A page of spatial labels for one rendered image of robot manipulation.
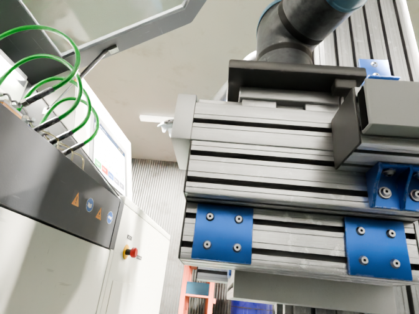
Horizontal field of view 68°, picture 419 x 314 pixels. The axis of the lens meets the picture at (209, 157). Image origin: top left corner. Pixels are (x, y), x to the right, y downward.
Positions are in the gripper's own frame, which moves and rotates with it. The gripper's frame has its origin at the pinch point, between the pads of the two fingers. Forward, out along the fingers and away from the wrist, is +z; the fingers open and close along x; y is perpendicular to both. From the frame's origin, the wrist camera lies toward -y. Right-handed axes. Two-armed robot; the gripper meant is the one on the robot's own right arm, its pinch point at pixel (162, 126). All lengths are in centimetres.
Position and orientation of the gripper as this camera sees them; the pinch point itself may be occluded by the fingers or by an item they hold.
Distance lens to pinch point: 161.2
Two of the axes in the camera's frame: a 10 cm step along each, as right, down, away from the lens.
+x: 4.6, 2.9, 8.4
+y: -0.4, 9.5, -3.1
